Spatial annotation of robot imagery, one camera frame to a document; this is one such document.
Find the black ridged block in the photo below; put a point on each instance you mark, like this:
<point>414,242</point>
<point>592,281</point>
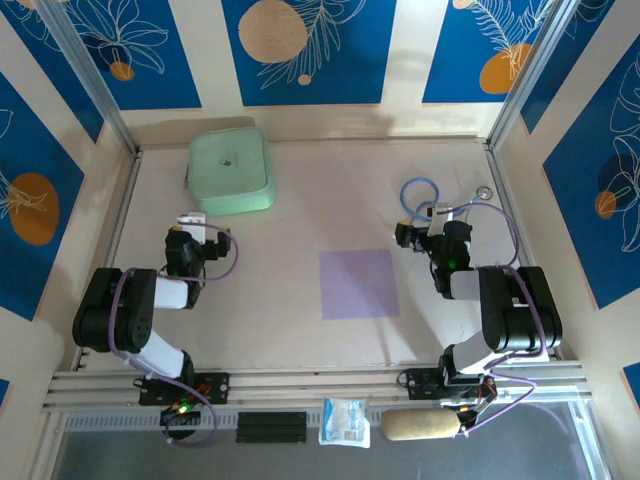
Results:
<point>271,427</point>

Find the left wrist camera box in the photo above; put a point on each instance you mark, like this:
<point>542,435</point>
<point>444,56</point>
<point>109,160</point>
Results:
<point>192,222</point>

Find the beige foam roll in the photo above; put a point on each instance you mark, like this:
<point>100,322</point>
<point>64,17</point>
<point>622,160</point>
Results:
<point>420,425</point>

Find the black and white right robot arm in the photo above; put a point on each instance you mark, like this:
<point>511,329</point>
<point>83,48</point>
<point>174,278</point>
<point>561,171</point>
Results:
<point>520,310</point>

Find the mint green zip case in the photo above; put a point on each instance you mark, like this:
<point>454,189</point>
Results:
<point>230,170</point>

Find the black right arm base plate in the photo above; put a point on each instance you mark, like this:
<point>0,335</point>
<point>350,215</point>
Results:
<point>420,384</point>

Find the aluminium side rail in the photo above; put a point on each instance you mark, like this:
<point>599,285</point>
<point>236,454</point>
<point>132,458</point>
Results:
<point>112,250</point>
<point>520,240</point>

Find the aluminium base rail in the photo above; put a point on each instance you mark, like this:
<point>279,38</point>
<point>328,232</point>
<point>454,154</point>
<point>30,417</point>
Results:
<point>310,385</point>

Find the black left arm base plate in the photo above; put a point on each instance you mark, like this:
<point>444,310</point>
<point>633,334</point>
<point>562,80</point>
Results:
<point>215,387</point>

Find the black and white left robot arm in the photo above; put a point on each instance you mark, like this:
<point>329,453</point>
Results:
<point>172,295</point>

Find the blue stethoscope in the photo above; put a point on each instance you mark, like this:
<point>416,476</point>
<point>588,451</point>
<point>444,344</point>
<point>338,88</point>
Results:
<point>484,192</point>

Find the aluminium corner post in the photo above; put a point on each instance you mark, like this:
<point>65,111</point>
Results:
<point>530,70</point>
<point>85,70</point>

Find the white blue plastic packet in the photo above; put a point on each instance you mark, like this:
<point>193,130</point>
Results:
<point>345,422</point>

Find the lilac square paper sheet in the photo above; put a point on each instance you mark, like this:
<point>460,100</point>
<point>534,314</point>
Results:
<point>357,284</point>

